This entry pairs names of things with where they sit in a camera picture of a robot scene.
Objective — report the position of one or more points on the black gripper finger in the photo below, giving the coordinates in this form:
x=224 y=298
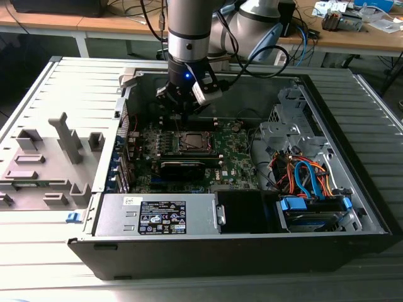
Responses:
x=197 y=109
x=167 y=94

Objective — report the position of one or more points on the silver CPU green substrate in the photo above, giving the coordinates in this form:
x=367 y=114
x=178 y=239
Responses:
x=195 y=140

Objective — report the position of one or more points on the metal locking lever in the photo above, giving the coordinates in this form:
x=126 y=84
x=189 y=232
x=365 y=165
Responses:
x=178 y=129
x=201 y=150

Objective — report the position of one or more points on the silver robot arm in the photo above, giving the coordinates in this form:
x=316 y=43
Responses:
x=189 y=25

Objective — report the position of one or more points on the RAM slot white latches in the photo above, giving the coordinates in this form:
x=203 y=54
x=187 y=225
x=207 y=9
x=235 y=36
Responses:
x=189 y=154
x=206 y=124
x=212 y=162
x=206 y=119

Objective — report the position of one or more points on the CPU socket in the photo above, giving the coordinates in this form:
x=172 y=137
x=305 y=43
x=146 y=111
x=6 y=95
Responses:
x=181 y=145

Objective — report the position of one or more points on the black CPU cooler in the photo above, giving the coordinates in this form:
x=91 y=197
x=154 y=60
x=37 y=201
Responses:
x=330 y=20

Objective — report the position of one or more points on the office chair base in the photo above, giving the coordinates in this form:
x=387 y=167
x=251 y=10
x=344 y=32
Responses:
x=161 y=55

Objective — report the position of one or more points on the silver coin cell battery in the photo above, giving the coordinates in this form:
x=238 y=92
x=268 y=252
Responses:
x=235 y=127

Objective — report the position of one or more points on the beige case latch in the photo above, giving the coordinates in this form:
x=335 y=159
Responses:
x=127 y=77

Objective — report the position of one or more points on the green motherboard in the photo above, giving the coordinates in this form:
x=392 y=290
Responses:
x=233 y=148

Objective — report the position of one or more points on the black graphics card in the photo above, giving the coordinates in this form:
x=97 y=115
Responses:
x=181 y=170

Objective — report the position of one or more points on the blue card retention bar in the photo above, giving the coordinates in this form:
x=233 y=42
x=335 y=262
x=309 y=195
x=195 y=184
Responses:
x=118 y=143

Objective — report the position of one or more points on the metal drive cage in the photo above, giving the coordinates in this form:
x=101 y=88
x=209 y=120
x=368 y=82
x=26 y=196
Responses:
x=283 y=129

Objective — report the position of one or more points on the wooden desk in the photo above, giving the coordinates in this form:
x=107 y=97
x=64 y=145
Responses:
x=94 y=25

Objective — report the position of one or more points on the black monitor stand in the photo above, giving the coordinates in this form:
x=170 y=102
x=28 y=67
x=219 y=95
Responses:
x=288 y=19

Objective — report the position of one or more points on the grey power supply unit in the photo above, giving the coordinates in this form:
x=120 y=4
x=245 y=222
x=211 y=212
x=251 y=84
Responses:
x=116 y=217

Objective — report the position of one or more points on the grey parts rack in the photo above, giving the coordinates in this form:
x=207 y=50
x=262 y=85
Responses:
x=47 y=163

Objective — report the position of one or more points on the black box on desk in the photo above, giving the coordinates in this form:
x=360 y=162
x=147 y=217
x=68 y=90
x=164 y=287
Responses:
x=56 y=7

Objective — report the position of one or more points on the black PC case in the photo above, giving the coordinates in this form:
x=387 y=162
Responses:
x=220 y=258

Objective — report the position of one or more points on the blue plastic clip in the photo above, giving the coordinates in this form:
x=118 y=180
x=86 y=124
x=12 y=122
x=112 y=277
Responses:
x=74 y=217

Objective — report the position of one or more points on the hard disk blue carrier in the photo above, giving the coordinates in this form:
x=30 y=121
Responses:
x=315 y=220

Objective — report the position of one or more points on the green RAM stick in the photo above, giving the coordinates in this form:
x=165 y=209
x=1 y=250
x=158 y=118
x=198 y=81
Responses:
x=30 y=185

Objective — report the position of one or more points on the white paper sheets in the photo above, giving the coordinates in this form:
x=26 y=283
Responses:
x=330 y=6

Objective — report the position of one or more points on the grey metal drive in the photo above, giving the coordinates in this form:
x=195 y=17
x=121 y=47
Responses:
x=351 y=22

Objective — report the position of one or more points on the clear plastic bag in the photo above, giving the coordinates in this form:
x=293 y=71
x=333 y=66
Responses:
x=382 y=23

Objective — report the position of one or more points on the blue cardboard box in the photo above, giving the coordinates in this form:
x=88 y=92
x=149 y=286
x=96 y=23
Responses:
x=374 y=3

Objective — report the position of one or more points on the black faced wrist camera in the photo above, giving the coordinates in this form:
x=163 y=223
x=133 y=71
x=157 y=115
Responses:
x=206 y=89

